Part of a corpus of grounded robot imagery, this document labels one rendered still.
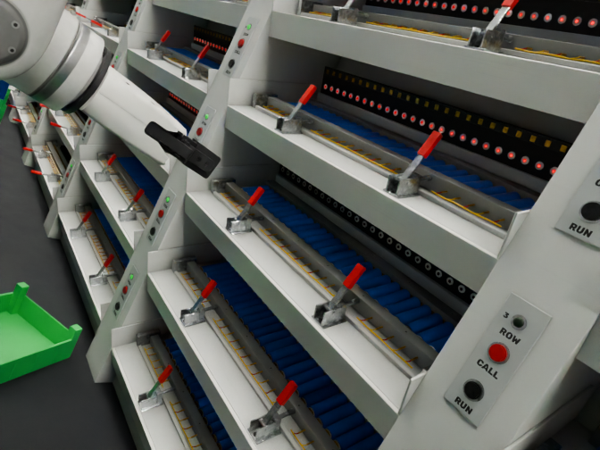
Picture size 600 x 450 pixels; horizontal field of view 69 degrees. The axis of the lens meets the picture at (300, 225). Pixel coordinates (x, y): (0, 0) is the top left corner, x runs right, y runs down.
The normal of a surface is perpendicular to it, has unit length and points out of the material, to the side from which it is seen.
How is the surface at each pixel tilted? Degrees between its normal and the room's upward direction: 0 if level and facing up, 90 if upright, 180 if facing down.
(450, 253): 113
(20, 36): 93
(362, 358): 23
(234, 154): 90
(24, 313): 90
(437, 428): 90
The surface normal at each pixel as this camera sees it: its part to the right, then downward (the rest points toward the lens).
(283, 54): 0.55, 0.44
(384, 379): 0.16, -0.89
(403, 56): -0.82, 0.12
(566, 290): -0.69, -0.23
